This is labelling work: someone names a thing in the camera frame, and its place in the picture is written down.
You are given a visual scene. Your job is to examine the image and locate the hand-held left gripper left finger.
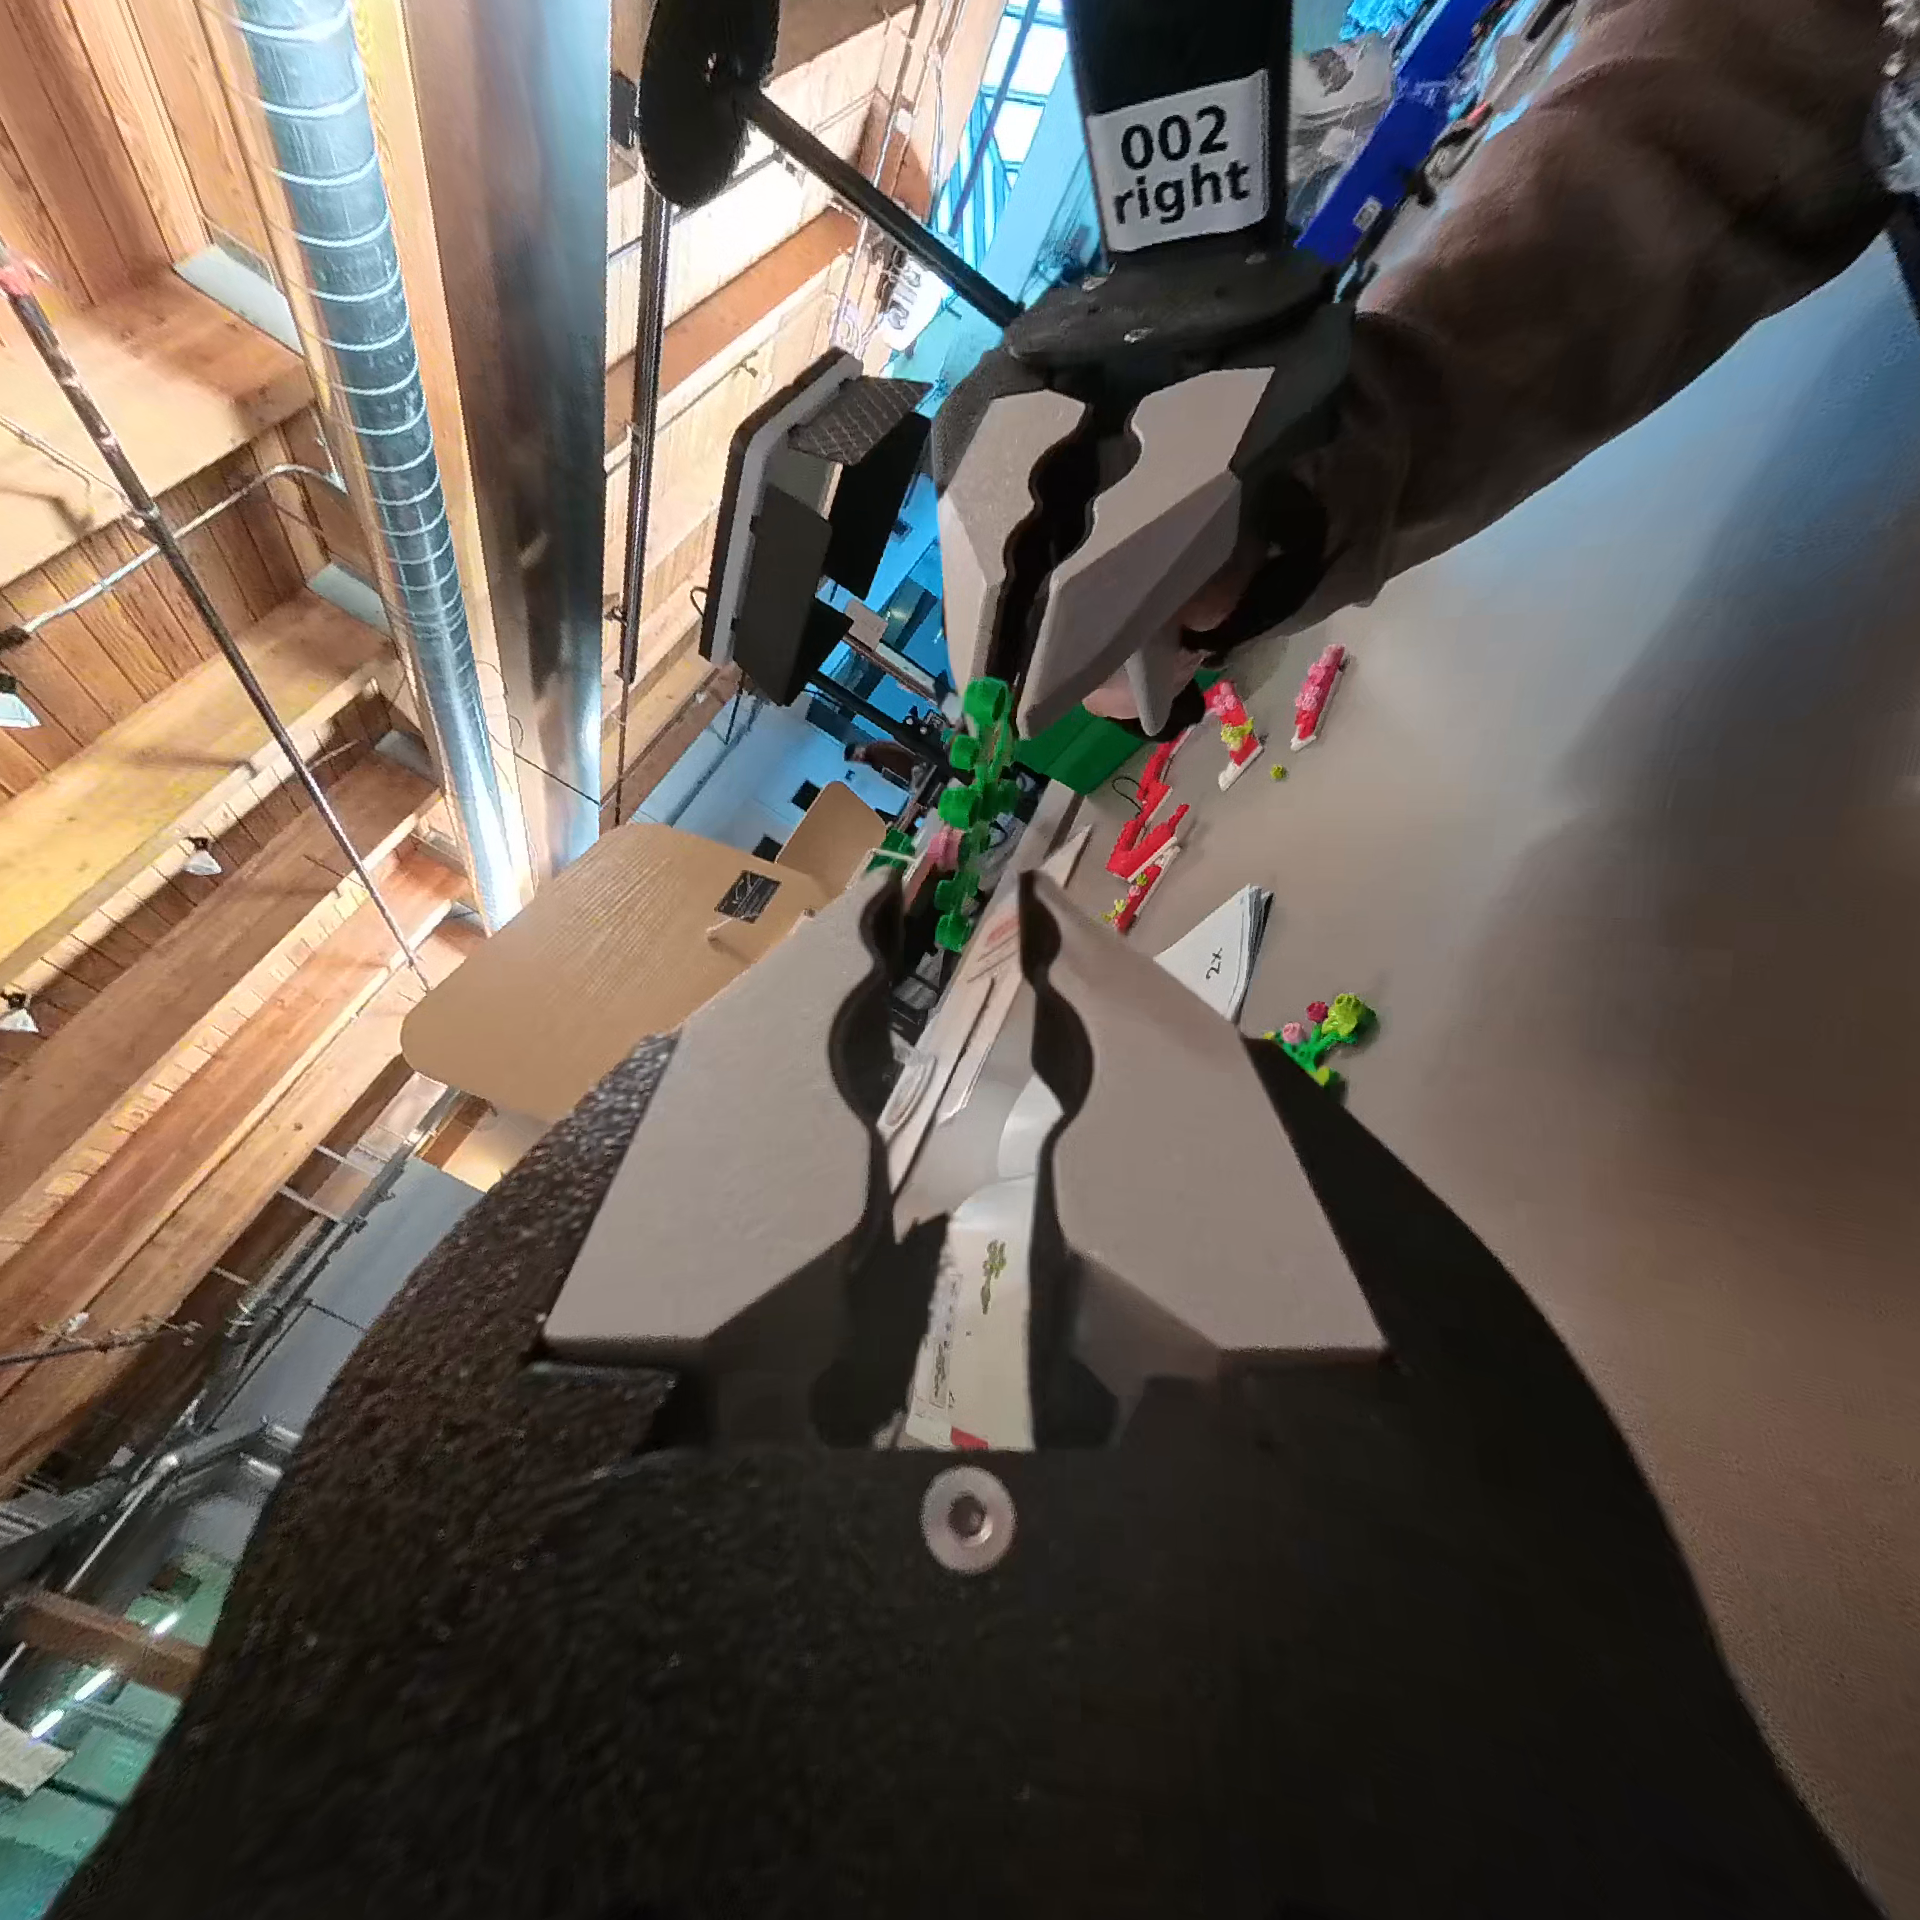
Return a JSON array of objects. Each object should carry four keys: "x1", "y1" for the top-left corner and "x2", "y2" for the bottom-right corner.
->
[{"x1": 539, "y1": 867, "x2": 928, "y2": 1454}]

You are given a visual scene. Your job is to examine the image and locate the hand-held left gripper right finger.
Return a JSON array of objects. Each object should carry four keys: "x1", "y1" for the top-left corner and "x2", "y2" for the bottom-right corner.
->
[{"x1": 1014, "y1": 872, "x2": 1385, "y2": 1454}]

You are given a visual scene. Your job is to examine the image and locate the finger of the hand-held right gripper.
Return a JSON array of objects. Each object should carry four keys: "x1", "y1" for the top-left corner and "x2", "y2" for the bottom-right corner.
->
[
  {"x1": 929, "y1": 379, "x2": 1099, "y2": 707},
  {"x1": 1015, "y1": 363, "x2": 1283, "y2": 742}
]

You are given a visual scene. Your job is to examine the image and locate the green lego plant stem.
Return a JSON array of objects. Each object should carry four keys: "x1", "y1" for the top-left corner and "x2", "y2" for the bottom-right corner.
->
[{"x1": 929, "y1": 670, "x2": 1025, "y2": 956}]

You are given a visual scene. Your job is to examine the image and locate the person's right forearm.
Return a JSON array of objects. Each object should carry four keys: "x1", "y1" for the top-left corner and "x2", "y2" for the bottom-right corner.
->
[{"x1": 1320, "y1": 0, "x2": 1920, "y2": 609}]

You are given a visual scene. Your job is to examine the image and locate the lime and pink lego flower cluster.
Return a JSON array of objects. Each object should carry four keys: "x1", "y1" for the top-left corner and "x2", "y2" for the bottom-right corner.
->
[{"x1": 1262, "y1": 988, "x2": 1381, "y2": 1084}]

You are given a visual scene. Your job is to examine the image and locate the green lego baseplate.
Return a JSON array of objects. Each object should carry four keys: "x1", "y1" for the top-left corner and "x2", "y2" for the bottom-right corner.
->
[{"x1": 1014, "y1": 707, "x2": 1162, "y2": 788}]

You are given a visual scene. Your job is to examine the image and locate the person's right hand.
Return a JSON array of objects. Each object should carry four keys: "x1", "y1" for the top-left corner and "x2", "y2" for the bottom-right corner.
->
[{"x1": 1081, "y1": 572, "x2": 1262, "y2": 738}]

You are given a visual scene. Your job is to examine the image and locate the rounded wooden table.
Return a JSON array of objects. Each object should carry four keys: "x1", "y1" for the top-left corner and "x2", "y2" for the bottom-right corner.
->
[{"x1": 401, "y1": 815, "x2": 886, "y2": 1118}]

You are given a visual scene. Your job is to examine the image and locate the blue storage box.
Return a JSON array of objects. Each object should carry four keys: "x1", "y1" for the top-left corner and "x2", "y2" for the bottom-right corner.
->
[{"x1": 1301, "y1": 91, "x2": 1491, "y2": 264}]

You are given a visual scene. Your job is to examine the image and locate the rounded plywood chair back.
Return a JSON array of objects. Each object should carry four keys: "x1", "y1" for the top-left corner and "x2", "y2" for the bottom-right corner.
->
[{"x1": 782, "y1": 783, "x2": 886, "y2": 883}]

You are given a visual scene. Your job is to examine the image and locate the black fuzzy-tipped rod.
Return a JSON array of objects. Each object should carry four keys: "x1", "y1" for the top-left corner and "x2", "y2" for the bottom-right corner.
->
[{"x1": 640, "y1": 0, "x2": 1027, "y2": 330}]

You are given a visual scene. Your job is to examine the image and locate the long black ceiling rod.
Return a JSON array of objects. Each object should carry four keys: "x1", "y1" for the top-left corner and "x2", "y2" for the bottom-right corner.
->
[{"x1": 0, "y1": 248, "x2": 436, "y2": 997}]

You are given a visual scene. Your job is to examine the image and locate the silver spiral duct pipe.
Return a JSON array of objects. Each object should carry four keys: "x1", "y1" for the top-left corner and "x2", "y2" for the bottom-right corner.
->
[{"x1": 222, "y1": 0, "x2": 531, "y2": 932}]

